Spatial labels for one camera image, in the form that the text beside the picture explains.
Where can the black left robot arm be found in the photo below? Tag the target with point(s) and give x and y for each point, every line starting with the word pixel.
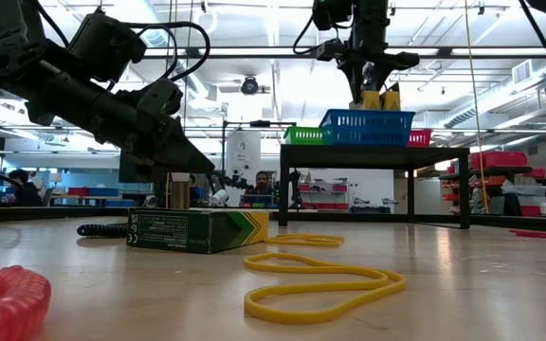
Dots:
pixel 17 66

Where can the red orange coil wristband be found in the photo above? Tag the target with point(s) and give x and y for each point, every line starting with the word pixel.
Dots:
pixel 17 293

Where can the red rubber band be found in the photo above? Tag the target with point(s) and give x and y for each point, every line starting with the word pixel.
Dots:
pixel 538 234

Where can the large red bin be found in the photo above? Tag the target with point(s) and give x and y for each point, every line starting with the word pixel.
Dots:
pixel 498 160

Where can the black perforated metal shelf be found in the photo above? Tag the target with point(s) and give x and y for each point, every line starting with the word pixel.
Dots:
pixel 372 156

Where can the black background robot arm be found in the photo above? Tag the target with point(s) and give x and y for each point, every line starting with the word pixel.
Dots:
pixel 221 182

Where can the white bulb brass lamp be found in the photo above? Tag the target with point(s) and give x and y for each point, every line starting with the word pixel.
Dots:
pixel 180 196

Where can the blue plastic basket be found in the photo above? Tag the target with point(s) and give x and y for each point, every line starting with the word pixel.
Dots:
pixel 365 128

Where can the black storage rack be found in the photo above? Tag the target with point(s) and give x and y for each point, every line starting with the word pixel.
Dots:
pixel 505 171

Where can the green plastic basket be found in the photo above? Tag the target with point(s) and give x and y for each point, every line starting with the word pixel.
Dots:
pixel 303 136

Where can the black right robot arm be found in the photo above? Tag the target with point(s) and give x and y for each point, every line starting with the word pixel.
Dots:
pixel 371 23

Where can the black stand frame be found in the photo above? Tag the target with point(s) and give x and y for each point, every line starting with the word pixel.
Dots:
pixel 259 124

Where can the clear plastic bins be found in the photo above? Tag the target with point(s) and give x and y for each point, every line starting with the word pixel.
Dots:
pixel 524 189

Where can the red plastic basket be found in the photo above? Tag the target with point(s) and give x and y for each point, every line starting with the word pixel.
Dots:
pixel 420 138

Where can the green blue crayon box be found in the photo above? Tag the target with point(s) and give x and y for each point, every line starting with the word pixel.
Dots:
pixel 390 100
pixel 197 232

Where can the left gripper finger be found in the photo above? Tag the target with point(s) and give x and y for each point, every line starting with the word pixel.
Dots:
pixel 169 158
pixel 183 137

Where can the black coil wristband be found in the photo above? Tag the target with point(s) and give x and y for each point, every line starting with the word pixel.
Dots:
pixel 102 230

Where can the small blue bin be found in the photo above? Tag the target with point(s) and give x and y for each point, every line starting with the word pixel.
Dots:
pixel 102 191

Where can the yellow rubber band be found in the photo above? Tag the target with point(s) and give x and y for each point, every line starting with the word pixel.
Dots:
pixel 341 240
pixel 249 305

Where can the white ceiling vent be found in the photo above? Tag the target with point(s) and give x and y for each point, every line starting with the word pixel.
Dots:
pixel 522 71

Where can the white pillar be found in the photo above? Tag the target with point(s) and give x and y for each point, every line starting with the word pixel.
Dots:
pixel 243 156

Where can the small red bin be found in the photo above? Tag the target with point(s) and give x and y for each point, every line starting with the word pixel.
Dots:
pixel 78 191

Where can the person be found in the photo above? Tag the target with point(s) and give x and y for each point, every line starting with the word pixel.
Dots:
pixel 262 182
pixel 24 189

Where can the white hanging loop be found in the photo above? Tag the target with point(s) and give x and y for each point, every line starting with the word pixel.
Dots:
pixel 197 21

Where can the black ceiling camera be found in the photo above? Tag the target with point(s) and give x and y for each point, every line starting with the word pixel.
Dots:
pixel 249 86

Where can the black ceiling beam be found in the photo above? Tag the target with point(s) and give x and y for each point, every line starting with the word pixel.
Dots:
pixel 443 56

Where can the red bin row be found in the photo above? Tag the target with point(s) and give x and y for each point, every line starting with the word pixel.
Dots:
pixel 322 188

